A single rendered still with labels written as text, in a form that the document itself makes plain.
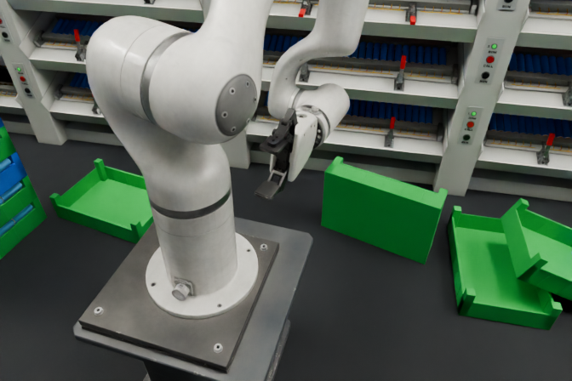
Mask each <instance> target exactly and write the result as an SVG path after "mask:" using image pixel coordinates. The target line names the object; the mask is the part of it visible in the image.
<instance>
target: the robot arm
mask: <svg viewBox="0 0 572 381"><path fill-rule="evenodd" d="M272 3H273V0H211V4H210V8H209V13H208V16H207V19H206V20H205V21H204V23H203V25H202V27H201V28H200V29H199V30H198V31H197V32H196V33H193V32H190V31H186V30H183V29H180V28H178V27H175V26H172V25H169V24H166V23H163V22H160V21H157V20H152V19H148V18H145V17H140V16H131V15H126V16H119V17H116V18H114V19H111V20H108V21H107V22H106V23H104V24H103V25H102V26H100V27H99V28H98V29H97V30H96V31H95V32H94V34H93V36H92V37H91V38H90V40H89V44H88V47H87V52H86V71H87V76H88V80H89V86H90V89H91V91H92V94H93V96H94V99H95V101H96V103H97V105H98V106H99V108H100V111H101V113H102V115H103V116H104V118H105V119H106V121H107V122H108V124H109V126H110V127H111V129H112V131H113V132H114V134H115V135H116V136H117V138H118V139H119V141H120V142H121V144H122V145H123V147H124V148H125V150H126V151H127V152H128V153H129V154H130V156H131V157H132V158H133V160H134V162H135V163H136V165H137V166H138V168H139V169H140V171H141V173H142V175H143V177H144V180H145V184H146V191H147V195H148V198H149V202H150V205H151V209H152V216H153V219H154V223H155V226H156V231H157V237H158V240H159V244H160V247H159V248H158V250H157V251H156V252H155V253H154V254H153V255H152V257H151V259H150V261H149V264H148V266H147V269H146V285H147V288H148V292H149V294H150V296H151V297H152V300H153V301H154V302H155V303H156V305H157V306H158V307H159V308H161V309H162V310H164V311H166V312H167V313H170V314H171V315H173V316H178V317H181V318H186V319H203V318H209V317H212V316H218V315H220V314H223V313H225V312H227V311H228V310H231V309H232V308H234V307H236V306H237V305H238V304H240V303H241V302H242V301H243V300H244V299H245V298H246V297H247V296H248V295H249V293H250V292H251V290H252V288H253V287H254V285H255V282H256V279H257V276H258V259H257V256H256V253H255V250H254V249H253V247H252V245H251V244H250V243H249V242H248V241H247V240H246V239H245V238H244V237H242V236H241V235H239V234H238V233H236V232H235V223H234V212H233V200H232V182H231V172H230V166H229V162H228V159H227V156H226V153H225V152H224V150H223V149H222V147H221V146H220V144H221V143H225V142H227V141H229V140H231V139H233V138H235V137H236V136H237V135H238V134H240V133H241V132H242V131H243V130H244V129H245V128H246V127H247V125H248V124H249V122H250V120H251V119H252V117H253V115H254V113H255V110H256V108H257V105H258V102H259V98H260V89H261V79H262V65H263V48H264V36H265V30H266V23H267V19H268V16H269V13H270V10H271V7H272ZM368 4H369V0H319V4H318V9H317V18H316V23H315V26H314V28H313V30H312V32H311V33H310V34H309V35H308V36H307V37H305V38H303V39H302V40H300V41H299V42H298V43H296V44H295V45H293V46H292V47H291V48H289V49H288V50H287V51H286V52H285V53H284V54H283V55H282V56H281V58H280V59H279V60H278V62H277V63H276V66H275V68H274V71H273V73H272V80H271V85H270V90H269V95H268V102H267V106H268V111H269V113H270V114H271V116H273V117H275V118H277V119H278V120H280V121H279V124H278V126H277V128H274V129H273V130H272V135H270V136H269V137H268V138H267V139H266V140H265V141H263V142H262V143H261V144H260V150H262V151H265V152H268V153H271V161H270V172H271V174H270V176H269V178H268V180H267V181H266V180H265V181H264V182H263V183H262V184H261V185H260V187H259V188H258V189H257V190H256V191H255V195H256V196H258V197H260V198H263V199H266V200H267V201H271V200H272V199H273V198H274V196H275V195H276V194H277V193H278V192H279V193H280V192H281V191H283V189H284V186H285V184H286V181H287V179H288V181H290V182H292V181H294V180H295V178H296V177H297V175H298V174H299V172H300V171H301V169H302V168H303V167H304V165H305V164H306V161H307V160H308V158H309V156H310V155H311V153H312V150H314V149H317V148H318V147H319V146H321V145H322V144H323V142H324V141H325V140H326V139H327V138H328V137H329V135H330V134H331V133H332V132H333V130H334V129H335V127H336V126H337V125H338V124H339V122H340V121H341V120H342V118H343V117H344V116H345V114H346V113H347V112H348V110H349V107H350V100H349V97H348V94H347V93H346V91H345V90H344V89H343V88H342V87H341V86H339V85H337V84H334V83H325V84H322V85H321V86H319V87H318V88H317V89H315V90H308V89H303V88H298V87H296V84H295V81H296V77H297V74H298V71H299V69H300V68H301V66H302V65H303V64H304V63H306V62H307V61H308V60H311V59H315V58H321V57H344V56H348V55H351V54H353V53H354V52H355V50H356V49H357V47H358V43H359V40H360V37H361V33H362V29H363V23H364V19H365V15H366V12H367V8H368ZM281 170H282V172H281V173H280V171H281ZM275 175H276V176H278V177H279V180H278V182H277V183H275V182H273V181H272V180H273V178H274V176H275Z"/></svg>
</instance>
